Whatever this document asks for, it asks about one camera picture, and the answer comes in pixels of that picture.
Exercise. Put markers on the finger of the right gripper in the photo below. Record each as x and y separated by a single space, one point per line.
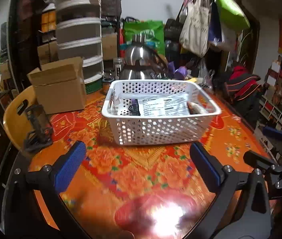
272 132
258 161

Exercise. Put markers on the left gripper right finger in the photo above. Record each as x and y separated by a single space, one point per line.
251 217

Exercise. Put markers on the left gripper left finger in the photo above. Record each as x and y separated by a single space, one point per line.
34 207

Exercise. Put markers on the white printed plastic bag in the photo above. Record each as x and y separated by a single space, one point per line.
173 105

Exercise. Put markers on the black knitted sock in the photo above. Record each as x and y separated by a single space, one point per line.
134 108

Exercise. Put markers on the red and black jacket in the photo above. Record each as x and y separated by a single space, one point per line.
243 91

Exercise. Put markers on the black folding phone stand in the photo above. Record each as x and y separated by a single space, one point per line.
41 135

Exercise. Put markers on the yellow wooden chair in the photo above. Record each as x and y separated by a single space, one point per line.
15 121

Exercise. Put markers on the white hanging shopping bag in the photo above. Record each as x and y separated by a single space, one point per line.
220 36

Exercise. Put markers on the purple cup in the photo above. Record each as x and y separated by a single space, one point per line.
180 73

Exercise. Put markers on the white perforated plastic basket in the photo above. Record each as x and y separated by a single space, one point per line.
129 130

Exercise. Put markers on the lime green hanging bag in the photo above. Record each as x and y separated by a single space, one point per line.
232 15

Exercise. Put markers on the beige canvas tote bag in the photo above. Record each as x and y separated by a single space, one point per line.
195 31

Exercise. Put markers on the brown cardboard box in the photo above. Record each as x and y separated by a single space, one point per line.
59 86

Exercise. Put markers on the stainless steel kettle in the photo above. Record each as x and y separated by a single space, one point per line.
142 61

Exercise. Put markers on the orange jam jar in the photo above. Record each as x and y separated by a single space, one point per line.
106 82

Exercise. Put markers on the green shopping bag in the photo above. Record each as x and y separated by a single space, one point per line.
153 31

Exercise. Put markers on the glass jar black label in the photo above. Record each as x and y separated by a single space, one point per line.
118 64

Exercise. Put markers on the stacked grey drawer tower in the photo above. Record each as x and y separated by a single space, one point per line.
78 34

